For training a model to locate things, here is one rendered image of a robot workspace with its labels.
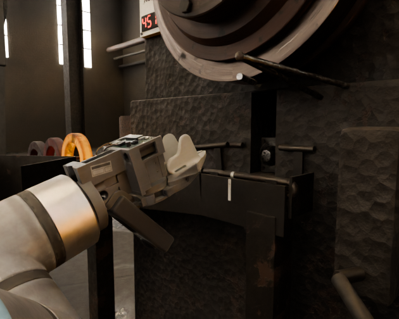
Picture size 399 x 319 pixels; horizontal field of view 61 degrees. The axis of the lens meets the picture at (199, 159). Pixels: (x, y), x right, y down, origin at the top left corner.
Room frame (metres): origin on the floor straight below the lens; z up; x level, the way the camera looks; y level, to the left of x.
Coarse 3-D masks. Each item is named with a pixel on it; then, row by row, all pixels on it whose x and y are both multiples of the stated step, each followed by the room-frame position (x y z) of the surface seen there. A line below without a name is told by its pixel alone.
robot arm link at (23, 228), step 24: (24, 192) 0.34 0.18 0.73; (0, 216) 0.31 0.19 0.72; (24, 216) 0.31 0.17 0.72; (48, 216) 0.32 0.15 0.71; (0, 240) 0.29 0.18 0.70; (24, 240) 0.30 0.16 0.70; (48, 240) 0.32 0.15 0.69; (0, 264) 0.28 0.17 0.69; (24, 264) 0.29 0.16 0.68; (48, 264) 0.32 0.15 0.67
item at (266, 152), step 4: (264, 148) 0.71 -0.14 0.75; (268, 148) 0.69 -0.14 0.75; (272, 148) 0.69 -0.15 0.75; (264, 152) 0.69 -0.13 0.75; (268, 152) 0.69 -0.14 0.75; (272, 152) 0.69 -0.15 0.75; (264, 156) 0.69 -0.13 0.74; (268, 156) 0.69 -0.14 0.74; (272, 156) 0.68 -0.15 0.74; (264, 160) 0.69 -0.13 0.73; (268, 160) 0.69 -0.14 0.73; (272, 160) 0.69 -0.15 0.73; (268, 164) 0.70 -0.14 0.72; (272, 164) 0.69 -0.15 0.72
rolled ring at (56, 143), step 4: (48, 140) 1.28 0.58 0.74; (52, 140) 1.25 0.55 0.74; (56, 140) 1.25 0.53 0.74; (60, 140) 1.26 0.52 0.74; (48, 144) 1.28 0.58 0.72; (52, 144) 1.25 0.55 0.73; (56, 144) 1.23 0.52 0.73; (60, 144) 1.23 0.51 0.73; (44, 148) 1.32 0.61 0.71; (48, 148) 1.29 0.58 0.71; (52, 148) 1.30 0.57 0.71; (56, 148) 1.22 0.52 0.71; (60, 148) 1.22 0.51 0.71; (44, 152) 1.32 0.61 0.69; (48, 152) 1.31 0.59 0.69; (52, 152) 1.32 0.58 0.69; (56, 152) 1.22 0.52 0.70; (60, 152) 1.21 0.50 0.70
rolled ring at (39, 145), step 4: (32, 144) 1.41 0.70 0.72; (36, 144) 1.38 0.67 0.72; (40, 144) 1.37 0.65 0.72; (44, 144) 1.39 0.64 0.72; (28, 148) 1.44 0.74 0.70; (32, 148) 1.41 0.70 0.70; (36, 148) 1.38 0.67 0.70; (40, 148) 1.36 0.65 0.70; (28, 152) 1.44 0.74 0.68; (32, 152) 1.43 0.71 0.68; (36, 152) 1.44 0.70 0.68; (40, 152) 1.35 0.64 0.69
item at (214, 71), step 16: (320, 0) 0.50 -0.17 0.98; (336, 0) 0.48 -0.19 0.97; (352, 0) 0.52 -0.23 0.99; (160, 16) 0.76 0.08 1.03; (304, 16) 0.52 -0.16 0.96; (320, 16) 0.50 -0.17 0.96; (336, 16) 0.52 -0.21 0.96; (160, 32) 0.76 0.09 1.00; (288, 32) 0.53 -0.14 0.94; (304, 32) 0.52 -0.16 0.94; (320, 32) 0.53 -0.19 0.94; (176, 48) 0.72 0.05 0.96; (272, 48) 0.55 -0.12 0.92; (288, 48) 0.53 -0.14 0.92; (304, 48) 0.55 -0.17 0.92; (192, 64) 0.69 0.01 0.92; (208, 64) 0.65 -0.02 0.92; (224, 64) 0.63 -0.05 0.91; (240, 64) 0.60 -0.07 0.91; (288, 64) 0.59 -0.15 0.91; (224, 80) 0.63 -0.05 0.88; (240, 80) 0.61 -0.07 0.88
